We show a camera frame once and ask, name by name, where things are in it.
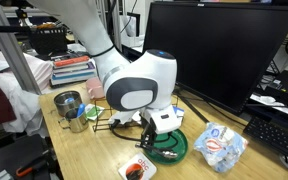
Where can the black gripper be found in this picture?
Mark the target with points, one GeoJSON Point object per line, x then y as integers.
{"type": "Point", "coordinates": [149, 128]}

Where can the large black monitor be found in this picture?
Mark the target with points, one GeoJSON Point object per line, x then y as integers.
{"type": "Point", "coordinates": [224, 50]}

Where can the light blue small object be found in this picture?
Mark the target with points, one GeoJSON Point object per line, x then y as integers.
{"type": "Point", "coordinates": [70, 99]}

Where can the red black abc card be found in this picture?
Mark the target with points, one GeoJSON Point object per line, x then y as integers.
{"type": "Point", "coordinates": [140, 166]}

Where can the green white booklet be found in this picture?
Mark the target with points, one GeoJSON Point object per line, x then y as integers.
{"type": "Point", "coordinates": [92, 111]}

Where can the white cloth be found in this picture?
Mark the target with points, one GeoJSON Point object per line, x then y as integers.
{"type": "Point", "coordinates": [24, 103]}

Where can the black keyboard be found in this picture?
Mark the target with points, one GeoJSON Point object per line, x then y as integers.
{"type": "Point", "coordinates": [277, 140]}

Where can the green round plate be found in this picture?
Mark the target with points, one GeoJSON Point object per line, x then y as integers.
{"type": "Point", "coordinates": [182, 151]}

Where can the blue white book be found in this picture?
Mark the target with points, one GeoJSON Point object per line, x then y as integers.
{"type": "Point", "coordinates": [72, 79]}

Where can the blue white card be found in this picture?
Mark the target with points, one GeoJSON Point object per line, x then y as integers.
{"type": "Point", "coordinates": [179, 113]}

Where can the round steel pot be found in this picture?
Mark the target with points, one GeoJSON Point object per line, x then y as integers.
{"type": "Point", "coordinates": [60, 105]}

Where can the purple book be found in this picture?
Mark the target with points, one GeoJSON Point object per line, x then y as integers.
{"type": "Point", "coordinates": [74, 69]}

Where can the grey metal frame post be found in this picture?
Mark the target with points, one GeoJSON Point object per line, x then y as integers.
{"type": "Point", "coordinates": [14, 56]}

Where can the blue white plastic bag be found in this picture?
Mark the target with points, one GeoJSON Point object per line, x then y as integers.
{"type": "Point", "coordinates": [220, 146]}

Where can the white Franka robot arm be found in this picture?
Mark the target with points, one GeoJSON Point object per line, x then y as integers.
{"type": "Point", "coordinates": [84, 26]}

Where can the red book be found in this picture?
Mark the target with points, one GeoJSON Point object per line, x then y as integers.
{"type": "Point", "coordinates": [72, 61]}

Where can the white paper sheet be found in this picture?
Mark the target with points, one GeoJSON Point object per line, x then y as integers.
{"type": "Point", "coordinates": [267, 100]}

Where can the pink pot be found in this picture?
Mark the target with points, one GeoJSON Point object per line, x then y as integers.
{"type": "Point", "coordinates": [95, 88]}

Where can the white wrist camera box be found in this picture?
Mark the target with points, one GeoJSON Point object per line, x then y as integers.
{"type": "Point", "coordinates": [120, 117]}

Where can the blue plastic spoon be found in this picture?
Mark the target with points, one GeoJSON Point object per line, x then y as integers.
{"type": "Point", "coordinates": [80, 109]}

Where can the black monitor stand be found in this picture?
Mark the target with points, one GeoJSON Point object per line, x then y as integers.
{"type": "Point", "coordinates": [192, 106]}

